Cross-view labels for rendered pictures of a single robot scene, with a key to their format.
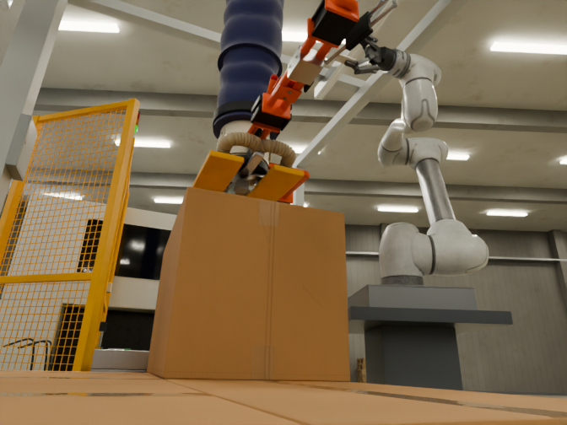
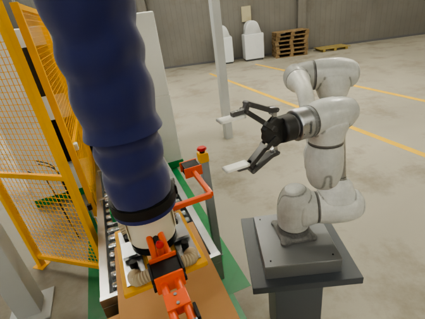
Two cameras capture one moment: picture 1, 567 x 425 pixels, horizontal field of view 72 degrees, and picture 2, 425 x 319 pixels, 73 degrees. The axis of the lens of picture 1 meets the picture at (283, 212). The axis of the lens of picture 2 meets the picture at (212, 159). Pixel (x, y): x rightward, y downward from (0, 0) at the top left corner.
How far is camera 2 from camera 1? 1.37 m
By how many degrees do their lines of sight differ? 49
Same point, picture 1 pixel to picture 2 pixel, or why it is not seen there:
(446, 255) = (329, 220)
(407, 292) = (293, 268)
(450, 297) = (324, 266)
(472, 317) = (334, 283)
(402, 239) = (295, 211)
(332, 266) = not seen: outside the picture
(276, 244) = not seen: outside the picture
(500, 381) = (381, 30)
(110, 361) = (111, 302)
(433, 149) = (342, 85)
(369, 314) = (265, 290)
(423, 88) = (330, 164)
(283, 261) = not seen: outside the picture
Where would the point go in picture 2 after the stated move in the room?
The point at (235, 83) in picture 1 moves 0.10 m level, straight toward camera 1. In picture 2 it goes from (117, 188) to (112, 207)
